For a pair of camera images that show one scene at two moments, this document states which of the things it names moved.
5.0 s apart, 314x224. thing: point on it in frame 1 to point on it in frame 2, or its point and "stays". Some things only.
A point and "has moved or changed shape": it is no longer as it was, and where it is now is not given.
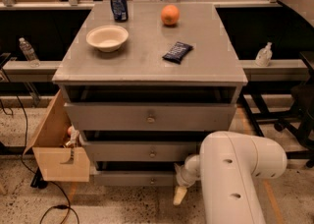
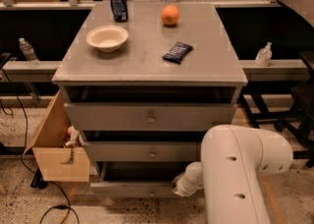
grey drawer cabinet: x=143 y=83 stays
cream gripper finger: x=177 y=168 to x=175 y=183
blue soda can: x=119 y=6 stays
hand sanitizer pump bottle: x=264 y=56 stays
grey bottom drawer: x=135 y=178 has moved or changed shape
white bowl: x=107 y=37 stays
